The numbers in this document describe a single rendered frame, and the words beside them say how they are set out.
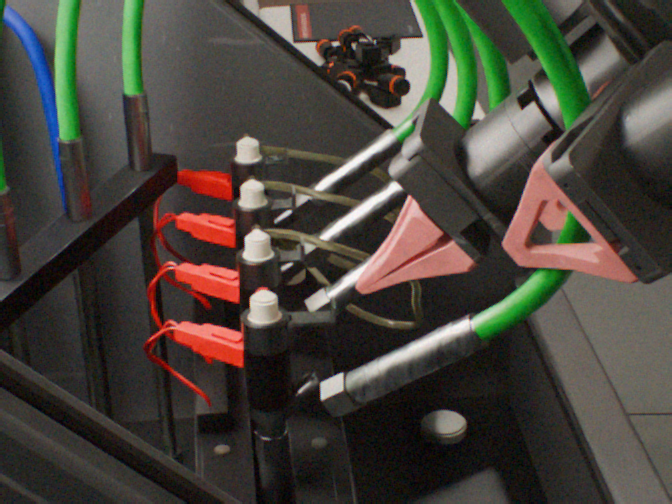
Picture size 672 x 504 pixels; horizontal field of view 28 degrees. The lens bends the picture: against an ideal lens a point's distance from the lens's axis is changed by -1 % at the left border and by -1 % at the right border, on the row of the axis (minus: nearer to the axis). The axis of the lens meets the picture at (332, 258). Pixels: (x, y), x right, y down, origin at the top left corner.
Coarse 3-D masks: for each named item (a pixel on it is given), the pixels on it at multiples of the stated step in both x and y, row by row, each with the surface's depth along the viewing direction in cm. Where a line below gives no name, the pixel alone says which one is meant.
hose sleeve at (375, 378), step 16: (464, 320) 65; (432, 336) 66; (448, 336) 65; (464, 336) 65; (400, 352) 67; (416, 352) 66; (432, 352) 66; (448, 352) 66; (464, 352) 65; (368, 368) 68; (384, 368) 67; (400, 368) 67; (416, 368) 67; (432, 368) 66; (352, 384) 68; (368, 384) 68; (384, 384) 67; (400, 384) 68; (368, 400) 69
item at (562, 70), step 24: (504, 0) 57; (528, 0) 57; (528, 24) 57; (552, 24) 57; (552, 48) 57; (552, 72) 58; (576, 72) 58; (576, 96) 58; (576, 240) 61; (528, 288) 63; (552, 288) 63; (504, 312) 64; (528, 312) 64; (480, 336) 65
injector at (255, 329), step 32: (256, 352) 78; (288, 352) 79; (256, 384) 79; (288, 384) 80; (320, 384) 80; (256, 416) 81; (288, 416) 81; (256, 448) 83; (288, 448) 83; (288, 480) 84
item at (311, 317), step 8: (288, 312) 79; (296, 312) 79; (304, 312) 79; (312, 312) 79; (320, 312) 79; (328, 312) 79; (296, 320) 79; (304, 320) 79; (312, 320) 79; (320, 320) 79; (328, 320) 79; (288, 328) 78
